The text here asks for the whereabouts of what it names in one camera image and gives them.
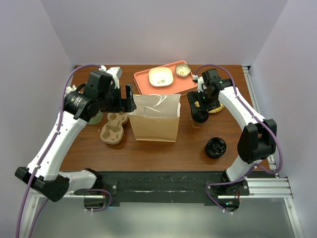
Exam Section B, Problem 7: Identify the cream square plate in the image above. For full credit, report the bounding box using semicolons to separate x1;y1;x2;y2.
148;67;174;88

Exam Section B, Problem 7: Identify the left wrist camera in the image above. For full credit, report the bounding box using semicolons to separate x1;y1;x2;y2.
99;65;122;89

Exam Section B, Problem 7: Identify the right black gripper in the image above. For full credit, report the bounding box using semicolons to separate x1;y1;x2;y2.
187;88;220;116

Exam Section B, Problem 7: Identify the pink serving tray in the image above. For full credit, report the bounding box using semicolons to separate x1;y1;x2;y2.
134;60;197;95

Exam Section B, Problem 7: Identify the small floral bowl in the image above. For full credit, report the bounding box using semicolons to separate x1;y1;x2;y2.
175;63;191;78

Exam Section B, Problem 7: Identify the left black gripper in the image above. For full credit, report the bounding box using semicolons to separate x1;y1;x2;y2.
99;83;136;113

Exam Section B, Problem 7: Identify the black coffee cup lid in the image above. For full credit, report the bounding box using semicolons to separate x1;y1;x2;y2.
192;111;209;123

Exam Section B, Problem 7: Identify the green straw holder cup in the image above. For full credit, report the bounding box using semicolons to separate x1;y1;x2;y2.
88;111;103;125

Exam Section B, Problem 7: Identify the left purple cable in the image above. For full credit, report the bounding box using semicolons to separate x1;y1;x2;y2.
15;64;112;238

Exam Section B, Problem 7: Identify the wrapped white straw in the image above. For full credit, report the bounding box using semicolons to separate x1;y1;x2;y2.
65;85;77;94

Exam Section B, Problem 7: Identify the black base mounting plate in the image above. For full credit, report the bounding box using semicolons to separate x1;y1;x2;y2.
100;172;250;207

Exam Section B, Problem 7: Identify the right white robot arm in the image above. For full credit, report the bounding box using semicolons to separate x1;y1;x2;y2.
187;69;277;195

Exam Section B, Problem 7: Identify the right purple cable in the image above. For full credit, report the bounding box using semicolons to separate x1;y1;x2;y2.
194;64;283;213

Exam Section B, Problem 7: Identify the round woven yellow coaster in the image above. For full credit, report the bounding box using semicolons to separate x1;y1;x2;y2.
208;103;224;114

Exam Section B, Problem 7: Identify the purple cable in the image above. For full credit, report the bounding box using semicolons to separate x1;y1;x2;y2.
194;64;283;213
15;64;112;238

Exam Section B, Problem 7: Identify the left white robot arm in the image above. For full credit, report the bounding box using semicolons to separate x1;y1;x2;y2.
15;67;136;202

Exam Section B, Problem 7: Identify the brown paper bag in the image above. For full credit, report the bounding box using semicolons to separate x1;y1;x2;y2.
128;94;181;142

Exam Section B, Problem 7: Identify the stack of black lids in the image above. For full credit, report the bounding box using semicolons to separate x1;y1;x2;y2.
205;137;227;159

